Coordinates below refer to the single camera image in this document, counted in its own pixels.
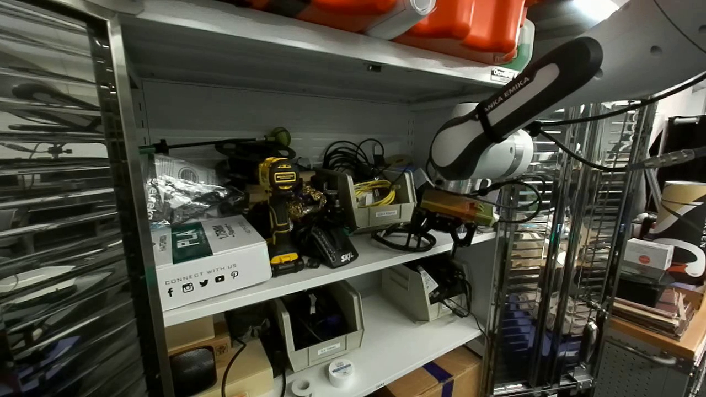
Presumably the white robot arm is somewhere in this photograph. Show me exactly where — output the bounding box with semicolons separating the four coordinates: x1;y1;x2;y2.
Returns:
429;0;706;180

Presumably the white lower right box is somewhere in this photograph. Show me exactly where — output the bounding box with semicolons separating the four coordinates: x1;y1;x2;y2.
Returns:
379;263;468;321

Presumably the white green cardboard box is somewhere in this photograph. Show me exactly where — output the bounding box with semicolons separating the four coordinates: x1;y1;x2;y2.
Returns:
153;216;271;310

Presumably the brown cardboard box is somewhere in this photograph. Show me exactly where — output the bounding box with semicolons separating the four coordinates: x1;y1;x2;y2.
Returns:
376;349;483;397

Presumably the orange tool case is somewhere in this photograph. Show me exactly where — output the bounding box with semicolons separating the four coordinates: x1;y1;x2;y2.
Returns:
246;0;527;63

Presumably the beige ethernet storage bin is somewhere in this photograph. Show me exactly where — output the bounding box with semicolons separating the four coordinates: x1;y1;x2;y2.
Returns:
339;172;418;231

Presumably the black battery charger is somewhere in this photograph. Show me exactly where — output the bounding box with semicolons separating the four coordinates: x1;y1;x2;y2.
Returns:
309;224;357;270

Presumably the white shelving unit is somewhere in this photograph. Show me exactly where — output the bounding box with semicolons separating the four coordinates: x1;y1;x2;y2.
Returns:
43;0;521;397

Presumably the beige lower storage bin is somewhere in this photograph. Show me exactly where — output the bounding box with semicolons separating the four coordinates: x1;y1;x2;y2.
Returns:
271;282;365;370

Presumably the silver foil bag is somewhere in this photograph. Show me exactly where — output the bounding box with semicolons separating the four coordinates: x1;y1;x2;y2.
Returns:
147;154;227;224

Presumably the yellow ethernet cable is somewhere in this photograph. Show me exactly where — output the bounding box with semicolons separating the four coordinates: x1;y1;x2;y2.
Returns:
354;177;400;208

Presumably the black cable bundle behind bin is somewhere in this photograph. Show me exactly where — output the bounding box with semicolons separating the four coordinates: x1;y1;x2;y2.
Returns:
321;136;393;183

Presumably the yellow black cordless drill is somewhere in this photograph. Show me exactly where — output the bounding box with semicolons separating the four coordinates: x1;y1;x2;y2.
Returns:
258;156;326;276

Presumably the tan wrist camera mount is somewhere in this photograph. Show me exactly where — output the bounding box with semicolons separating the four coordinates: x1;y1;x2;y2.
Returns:
419;187;499;227

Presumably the metal wire rack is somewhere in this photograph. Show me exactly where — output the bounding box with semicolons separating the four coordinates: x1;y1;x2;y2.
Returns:
486;102;654;397

